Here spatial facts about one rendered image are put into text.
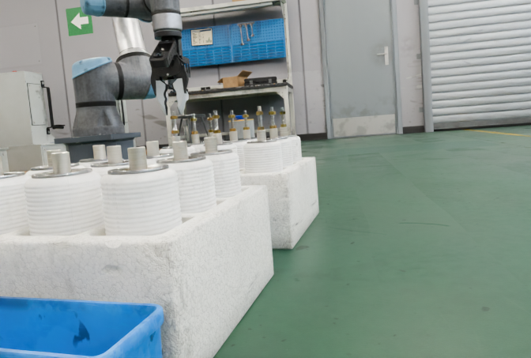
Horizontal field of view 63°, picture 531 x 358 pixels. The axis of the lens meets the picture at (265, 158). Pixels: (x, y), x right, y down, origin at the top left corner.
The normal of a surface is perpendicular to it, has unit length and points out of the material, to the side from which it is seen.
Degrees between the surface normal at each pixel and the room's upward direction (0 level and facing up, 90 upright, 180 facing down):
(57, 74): 90
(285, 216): 90
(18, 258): 90
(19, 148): 90
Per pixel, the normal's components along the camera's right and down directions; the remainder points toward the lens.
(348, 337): -0.07, -0.99
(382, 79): -0.16, 0.10
